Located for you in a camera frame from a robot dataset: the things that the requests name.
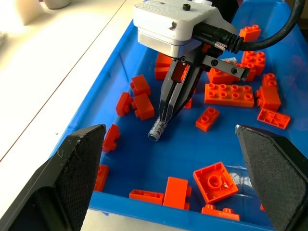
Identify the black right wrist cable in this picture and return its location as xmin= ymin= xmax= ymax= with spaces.
xmin=192 ymin=0 xmax=308 ymax=52

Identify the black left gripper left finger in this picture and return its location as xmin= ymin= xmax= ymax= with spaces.
xmin=0 ymin=124 xmax=107 ymax=231

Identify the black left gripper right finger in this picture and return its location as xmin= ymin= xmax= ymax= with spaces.
xmin=235 ymin=124 xmax=308 ymax=231

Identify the square orange toy brick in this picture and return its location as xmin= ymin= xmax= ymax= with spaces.
xmin=193 ymin=161 xmax=239 ymax=204

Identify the white cup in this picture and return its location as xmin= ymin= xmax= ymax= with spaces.
xmin=44 ymin=0 xmax=72 ymax=10

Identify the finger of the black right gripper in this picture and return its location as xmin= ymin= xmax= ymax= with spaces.
xmin=166 ymin=65 xmax=208 ymax=124
xmin=159 ymin=62 xmax=180 ymax=122

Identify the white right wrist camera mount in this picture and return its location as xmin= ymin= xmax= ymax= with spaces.
xmin=132 ymin=0 xmax=239 ymax=60

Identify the long orange toy brick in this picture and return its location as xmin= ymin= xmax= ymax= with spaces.
xmin=204 ymin=83 xmax=255 ymax=108

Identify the blue plastic bin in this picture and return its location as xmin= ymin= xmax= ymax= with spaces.
xmin=49 ymin=0 xmax=308 ymax=229

